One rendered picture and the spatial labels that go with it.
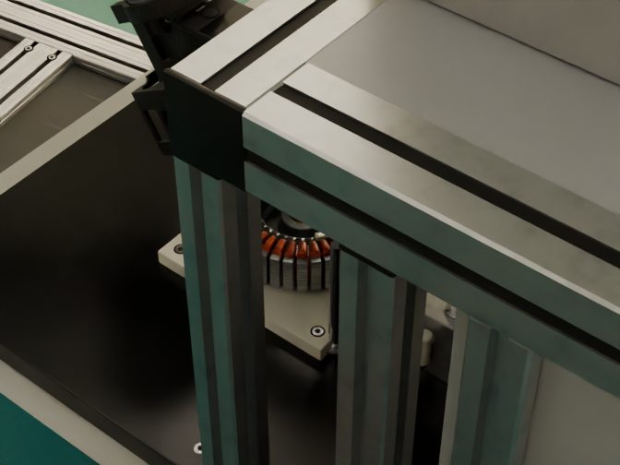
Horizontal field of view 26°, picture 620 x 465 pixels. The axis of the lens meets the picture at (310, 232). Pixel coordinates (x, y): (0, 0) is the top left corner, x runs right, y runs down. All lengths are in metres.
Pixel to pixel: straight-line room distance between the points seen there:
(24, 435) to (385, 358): 0.36
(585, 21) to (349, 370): 0.20
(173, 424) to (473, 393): 0.35
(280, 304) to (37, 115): 1.14
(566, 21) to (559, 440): 0.18
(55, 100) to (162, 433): 1.22
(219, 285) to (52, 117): 1.35
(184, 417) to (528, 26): 0.40
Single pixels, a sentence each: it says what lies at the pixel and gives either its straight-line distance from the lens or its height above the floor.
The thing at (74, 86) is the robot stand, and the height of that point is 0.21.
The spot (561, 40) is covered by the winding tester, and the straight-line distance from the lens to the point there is 0.59.
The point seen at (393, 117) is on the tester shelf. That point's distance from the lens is 0.56.
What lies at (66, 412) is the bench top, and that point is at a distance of 0.93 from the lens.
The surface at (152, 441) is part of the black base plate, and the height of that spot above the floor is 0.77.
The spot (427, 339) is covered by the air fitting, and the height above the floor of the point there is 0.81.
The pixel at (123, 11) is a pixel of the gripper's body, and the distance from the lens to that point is 0.95.
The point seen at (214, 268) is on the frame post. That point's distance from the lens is 0.67.
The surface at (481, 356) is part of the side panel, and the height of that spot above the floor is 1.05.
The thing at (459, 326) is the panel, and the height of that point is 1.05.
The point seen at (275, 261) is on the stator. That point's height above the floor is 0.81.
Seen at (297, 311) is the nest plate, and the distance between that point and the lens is 0.93.
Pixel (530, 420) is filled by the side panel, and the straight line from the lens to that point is 0.58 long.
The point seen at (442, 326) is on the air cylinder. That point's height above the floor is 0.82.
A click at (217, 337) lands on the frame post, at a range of 0.71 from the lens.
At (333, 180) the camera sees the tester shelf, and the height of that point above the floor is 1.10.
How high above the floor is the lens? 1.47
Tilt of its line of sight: 44 degrees down
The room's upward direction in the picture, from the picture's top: straight up
